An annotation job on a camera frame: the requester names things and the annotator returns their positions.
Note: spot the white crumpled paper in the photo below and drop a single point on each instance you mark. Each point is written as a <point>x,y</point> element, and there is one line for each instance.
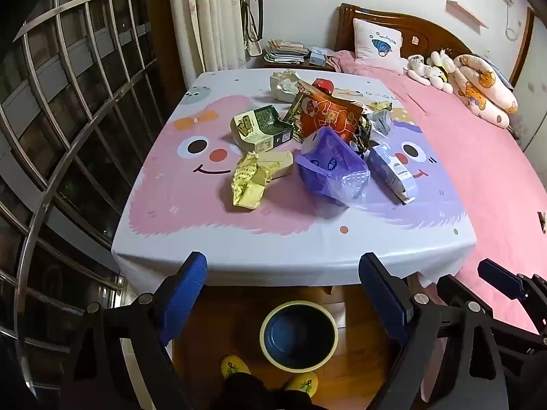
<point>284,87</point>

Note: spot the wooden headboard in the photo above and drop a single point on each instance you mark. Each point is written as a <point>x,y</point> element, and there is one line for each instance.
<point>427,30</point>

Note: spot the orange snack bag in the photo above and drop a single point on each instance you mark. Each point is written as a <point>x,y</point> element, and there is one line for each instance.
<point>329,113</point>

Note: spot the dark foil wrapper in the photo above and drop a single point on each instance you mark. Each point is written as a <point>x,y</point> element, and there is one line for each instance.
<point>363,134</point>

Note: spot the pink wall shelf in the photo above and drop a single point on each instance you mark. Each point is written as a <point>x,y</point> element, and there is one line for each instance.
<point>466,13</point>

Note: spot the wooden nightstand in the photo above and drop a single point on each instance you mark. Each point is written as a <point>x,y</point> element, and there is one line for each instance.
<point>299,67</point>

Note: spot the green yellow carton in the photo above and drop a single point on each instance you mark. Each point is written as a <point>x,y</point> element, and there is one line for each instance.
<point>260,130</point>

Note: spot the cartoon printed tablecloth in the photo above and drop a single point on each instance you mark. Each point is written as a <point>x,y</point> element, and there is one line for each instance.
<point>299,226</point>

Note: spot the cream box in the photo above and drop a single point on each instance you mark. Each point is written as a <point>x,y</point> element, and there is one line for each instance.
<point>280,164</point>

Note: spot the red gold-print container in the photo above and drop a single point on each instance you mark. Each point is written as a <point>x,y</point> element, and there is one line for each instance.
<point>323,85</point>

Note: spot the light blue box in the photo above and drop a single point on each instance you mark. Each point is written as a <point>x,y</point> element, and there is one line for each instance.
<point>317,56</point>

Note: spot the rolled bear print blanket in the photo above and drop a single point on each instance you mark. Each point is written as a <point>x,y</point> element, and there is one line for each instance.
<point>483,89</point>

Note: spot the blue cream trash bin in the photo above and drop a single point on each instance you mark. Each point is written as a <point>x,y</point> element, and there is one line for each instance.
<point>299,337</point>

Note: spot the stack of papers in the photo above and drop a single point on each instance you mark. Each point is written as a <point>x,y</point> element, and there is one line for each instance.
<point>284,51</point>

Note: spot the metal window grille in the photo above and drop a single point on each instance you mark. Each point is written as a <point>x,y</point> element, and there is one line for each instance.
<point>85,94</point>

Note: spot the white yellow plush toy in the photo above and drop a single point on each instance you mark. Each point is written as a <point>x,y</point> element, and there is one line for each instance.
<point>441,70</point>

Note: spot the person's dark pant leg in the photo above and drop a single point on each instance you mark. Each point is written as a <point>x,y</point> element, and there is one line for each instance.
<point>256,397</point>

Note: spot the beige handbag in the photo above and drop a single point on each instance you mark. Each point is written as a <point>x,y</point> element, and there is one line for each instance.
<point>252,30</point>

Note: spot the cream curtain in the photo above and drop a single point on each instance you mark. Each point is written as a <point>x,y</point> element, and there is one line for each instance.
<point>205,17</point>

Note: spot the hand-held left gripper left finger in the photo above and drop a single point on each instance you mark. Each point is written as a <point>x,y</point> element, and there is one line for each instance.
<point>186,294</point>

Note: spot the yellow slipper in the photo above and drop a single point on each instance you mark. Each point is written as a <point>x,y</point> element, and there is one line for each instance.
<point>304,382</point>
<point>234,367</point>

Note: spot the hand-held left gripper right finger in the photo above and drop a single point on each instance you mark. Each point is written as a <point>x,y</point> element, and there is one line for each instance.
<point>384,299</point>

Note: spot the pink bed blanket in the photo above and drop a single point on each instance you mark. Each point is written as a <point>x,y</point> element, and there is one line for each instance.
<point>491,200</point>

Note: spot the yellow crumpled wrapper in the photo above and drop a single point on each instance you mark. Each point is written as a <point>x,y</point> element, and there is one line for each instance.
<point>248,183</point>

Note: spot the lavender milk carton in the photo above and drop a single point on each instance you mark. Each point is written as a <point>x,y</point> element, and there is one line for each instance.
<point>393,171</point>

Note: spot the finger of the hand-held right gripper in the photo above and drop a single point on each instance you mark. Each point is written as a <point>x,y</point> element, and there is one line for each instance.
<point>451,288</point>
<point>498,276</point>

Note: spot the purple plastic bag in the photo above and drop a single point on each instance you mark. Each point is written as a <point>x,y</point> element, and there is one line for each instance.
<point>324,166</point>

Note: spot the yellow green snack bag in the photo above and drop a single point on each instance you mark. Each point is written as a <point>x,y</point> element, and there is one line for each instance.
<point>380,106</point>

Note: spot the pink white printed pillow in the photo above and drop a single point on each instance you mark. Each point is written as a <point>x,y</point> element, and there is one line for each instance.
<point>378,45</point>

